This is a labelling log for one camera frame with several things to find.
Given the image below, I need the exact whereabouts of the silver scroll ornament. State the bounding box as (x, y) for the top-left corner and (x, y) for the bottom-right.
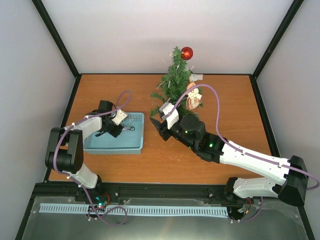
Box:
(122, 123), (136, 132)

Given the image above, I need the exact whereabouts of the blue plastic basket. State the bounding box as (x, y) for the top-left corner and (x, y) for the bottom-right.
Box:
(83, 112), (145, 155)

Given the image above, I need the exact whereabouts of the snowman ornament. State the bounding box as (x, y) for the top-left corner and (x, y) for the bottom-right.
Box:
(186, 88), (202, 110)

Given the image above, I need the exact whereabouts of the small green christmas tree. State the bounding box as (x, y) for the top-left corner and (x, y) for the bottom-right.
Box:
(150, 46), (203, 118)

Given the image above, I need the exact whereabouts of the clear angel ornament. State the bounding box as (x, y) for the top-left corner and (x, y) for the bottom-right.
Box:
(189, 73), (204, 82)

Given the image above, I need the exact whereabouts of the red ball ornament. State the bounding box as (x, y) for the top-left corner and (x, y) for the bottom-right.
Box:
(180, 46), (194, 61)

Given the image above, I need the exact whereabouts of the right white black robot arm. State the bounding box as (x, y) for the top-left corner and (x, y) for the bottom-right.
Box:
(150, 115), (309, 207)

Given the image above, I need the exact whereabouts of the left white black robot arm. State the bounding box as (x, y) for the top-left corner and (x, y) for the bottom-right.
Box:
(45, 100), (128, 202)

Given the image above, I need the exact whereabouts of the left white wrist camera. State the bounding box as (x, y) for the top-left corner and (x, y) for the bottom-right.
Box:
(111, 109), (128, 126)

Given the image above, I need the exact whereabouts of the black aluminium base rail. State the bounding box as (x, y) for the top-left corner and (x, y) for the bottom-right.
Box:
(32, 181), (298, 208)

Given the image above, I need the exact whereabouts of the purple floor cable loop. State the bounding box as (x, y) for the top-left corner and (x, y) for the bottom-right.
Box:
(86, 193), (128, 226)

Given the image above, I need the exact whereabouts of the light blue cable duct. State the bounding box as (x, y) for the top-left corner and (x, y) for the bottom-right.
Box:
(38, 203), (228, 218)

